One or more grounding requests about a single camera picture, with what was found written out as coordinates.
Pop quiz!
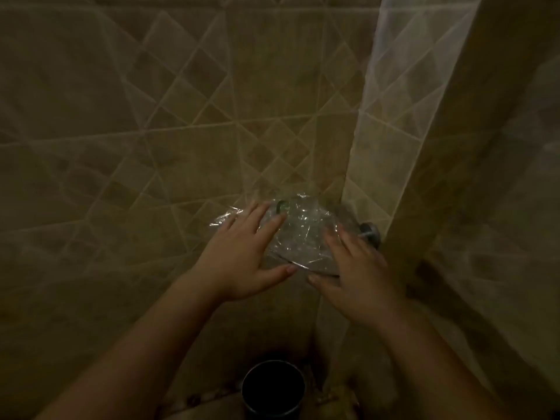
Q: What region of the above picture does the person's left forearm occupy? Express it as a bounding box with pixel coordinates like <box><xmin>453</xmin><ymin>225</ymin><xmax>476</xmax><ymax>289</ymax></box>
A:
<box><xmin>34</xmin><ymin>275</ymin><xmax>228</xmax><ymax>420</ymax></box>

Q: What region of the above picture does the person's right hand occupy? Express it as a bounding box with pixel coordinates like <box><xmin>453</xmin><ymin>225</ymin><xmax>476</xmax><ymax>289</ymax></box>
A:
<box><xmin>307</xmin><ymin>227</ymin><xmax>405</xmax><ymax>329</ymax></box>

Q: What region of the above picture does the person's left hand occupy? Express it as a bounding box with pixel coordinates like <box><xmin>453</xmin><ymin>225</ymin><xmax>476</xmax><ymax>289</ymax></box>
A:
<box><xmin>189</xmin><ymin>201</ymin><xmax>299</xmax><ymax>303</ymax></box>

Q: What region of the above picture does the dark round bucket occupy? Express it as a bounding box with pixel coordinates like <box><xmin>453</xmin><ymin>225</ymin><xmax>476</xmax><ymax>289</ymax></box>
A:
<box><xmin>241</xmin><ymin>360</ymin><xmax>306</xmax><ymax>417</ymax></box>

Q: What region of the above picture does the clear plastic bag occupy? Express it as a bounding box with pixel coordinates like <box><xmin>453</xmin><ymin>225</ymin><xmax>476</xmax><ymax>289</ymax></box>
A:
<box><xmin>209</xmin><ymin>193</ymin><xmax>365</xmax><ymax>277</ymax></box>

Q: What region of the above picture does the person's right forearm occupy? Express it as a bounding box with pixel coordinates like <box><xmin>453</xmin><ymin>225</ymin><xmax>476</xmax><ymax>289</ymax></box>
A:
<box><xmin>375</xmin><ymin>301</ymin><xmax>519</xmax><ymax>420</ymax></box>

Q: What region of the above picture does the round chrome shower head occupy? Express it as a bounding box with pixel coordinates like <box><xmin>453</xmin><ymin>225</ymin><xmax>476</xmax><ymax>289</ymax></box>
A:
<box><xmin>268</xmin><ymin>201</ymin><xmax>356</xmax><ymax>277</ymax></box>

